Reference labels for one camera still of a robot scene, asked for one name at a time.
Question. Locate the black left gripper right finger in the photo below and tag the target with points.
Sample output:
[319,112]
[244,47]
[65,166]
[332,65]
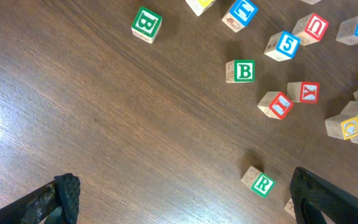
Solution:
[315,198]

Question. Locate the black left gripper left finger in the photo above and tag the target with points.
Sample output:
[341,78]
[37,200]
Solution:
[56,202]

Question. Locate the yellow S block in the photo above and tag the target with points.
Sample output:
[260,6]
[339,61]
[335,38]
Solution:
[289,208]

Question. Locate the green R block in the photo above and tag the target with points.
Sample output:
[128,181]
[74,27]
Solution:
[258,182]

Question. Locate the yellow C block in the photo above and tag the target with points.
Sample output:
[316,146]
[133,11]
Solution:
[342,126]

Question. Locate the red I block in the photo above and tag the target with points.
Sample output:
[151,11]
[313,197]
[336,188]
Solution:
[275,105]

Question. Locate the red Y block lower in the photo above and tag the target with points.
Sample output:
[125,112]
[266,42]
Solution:
[303,92]

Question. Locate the green B block centre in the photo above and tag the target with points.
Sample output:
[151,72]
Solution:
[240,71]

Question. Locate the green b block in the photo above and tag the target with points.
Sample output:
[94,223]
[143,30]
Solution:
[240,71]
[146,25]

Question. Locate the blue 5 block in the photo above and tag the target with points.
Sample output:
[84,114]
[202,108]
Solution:
[282,46]

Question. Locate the red U block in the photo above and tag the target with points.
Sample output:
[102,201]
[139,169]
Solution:
[310,29]

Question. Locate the blue D block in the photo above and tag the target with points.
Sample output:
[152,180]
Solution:
[348,32]

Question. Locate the yellow block upper left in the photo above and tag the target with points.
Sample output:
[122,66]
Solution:
[311,2]

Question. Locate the blue T block left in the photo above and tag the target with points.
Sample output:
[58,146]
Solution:
[240,14]

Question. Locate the green B block far left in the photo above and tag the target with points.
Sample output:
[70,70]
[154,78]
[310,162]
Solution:
[146,25]

